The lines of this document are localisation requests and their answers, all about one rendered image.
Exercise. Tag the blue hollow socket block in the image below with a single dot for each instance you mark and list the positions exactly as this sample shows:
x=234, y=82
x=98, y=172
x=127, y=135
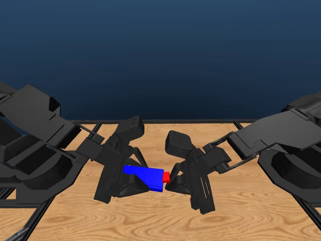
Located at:
x=150, y=175

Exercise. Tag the thin red peg bar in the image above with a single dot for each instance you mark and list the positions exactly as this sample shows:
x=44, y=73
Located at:
x=166, y=177

